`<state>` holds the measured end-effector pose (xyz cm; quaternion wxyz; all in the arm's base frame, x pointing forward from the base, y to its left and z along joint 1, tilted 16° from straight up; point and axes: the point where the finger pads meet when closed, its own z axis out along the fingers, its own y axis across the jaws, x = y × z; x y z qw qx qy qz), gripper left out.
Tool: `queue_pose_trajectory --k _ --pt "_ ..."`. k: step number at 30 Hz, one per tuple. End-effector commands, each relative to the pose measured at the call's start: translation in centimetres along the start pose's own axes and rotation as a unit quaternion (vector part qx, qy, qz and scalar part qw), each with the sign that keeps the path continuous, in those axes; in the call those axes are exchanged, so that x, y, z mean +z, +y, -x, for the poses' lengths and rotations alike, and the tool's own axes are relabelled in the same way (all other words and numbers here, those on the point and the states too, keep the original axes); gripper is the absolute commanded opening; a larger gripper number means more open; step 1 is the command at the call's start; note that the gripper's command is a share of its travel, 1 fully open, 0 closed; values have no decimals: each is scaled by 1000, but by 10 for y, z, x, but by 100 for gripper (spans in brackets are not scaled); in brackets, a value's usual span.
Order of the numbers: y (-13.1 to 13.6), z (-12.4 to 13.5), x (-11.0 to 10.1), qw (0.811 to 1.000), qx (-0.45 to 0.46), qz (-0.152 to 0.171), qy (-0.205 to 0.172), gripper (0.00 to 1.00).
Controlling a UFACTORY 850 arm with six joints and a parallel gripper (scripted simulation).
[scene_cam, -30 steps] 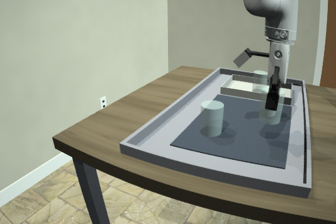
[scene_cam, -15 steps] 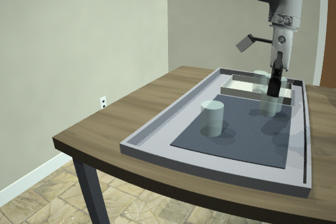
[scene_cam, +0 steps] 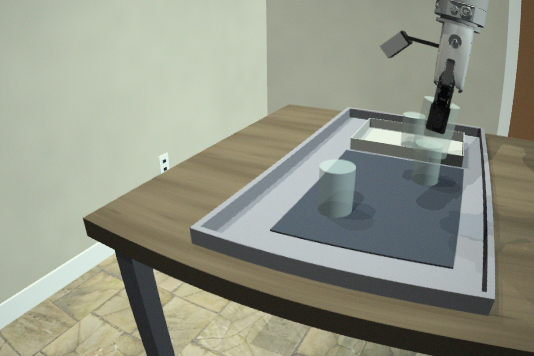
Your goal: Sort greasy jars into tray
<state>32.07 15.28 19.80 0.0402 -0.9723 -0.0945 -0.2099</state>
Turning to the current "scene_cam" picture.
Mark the clear glass jar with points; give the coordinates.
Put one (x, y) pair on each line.
(430, 143)
(409, 125)
(336, 188)
(425, 170)

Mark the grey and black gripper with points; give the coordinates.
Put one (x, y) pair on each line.
(439, 113)

